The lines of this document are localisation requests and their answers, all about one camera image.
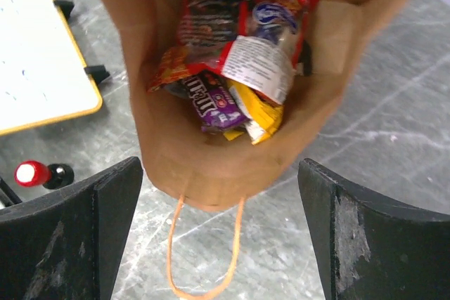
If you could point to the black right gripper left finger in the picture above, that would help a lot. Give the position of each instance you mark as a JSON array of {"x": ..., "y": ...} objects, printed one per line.
[{"x": 68, "y": 244}]

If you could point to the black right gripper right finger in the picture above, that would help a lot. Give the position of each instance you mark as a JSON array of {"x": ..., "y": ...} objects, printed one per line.
[{"x": 370, "y": 246}]

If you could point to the red paper bag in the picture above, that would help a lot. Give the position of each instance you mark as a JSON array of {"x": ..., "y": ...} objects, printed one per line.
[{"x": 208, "y": 172}]

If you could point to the red candy assortment bag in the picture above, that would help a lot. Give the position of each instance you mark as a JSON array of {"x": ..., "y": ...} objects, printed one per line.
[{"x": 256, "y": 43}]

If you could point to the red cap black marker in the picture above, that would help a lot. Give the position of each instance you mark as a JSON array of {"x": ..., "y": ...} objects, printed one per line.
[{"x": 32, "y": 173}]

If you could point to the yellow snack packet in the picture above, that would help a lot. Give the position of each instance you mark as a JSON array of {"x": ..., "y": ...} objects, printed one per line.
[{"x": 264, "y": 119}]

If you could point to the purple M&M's packet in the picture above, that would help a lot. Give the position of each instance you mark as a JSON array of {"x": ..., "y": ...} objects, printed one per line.
[{"x": 213, "y": 102}]

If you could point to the small whiteboard yellow frame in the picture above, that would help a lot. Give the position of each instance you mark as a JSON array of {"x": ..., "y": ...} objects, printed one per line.
[{"x": 44, "y": 76}]

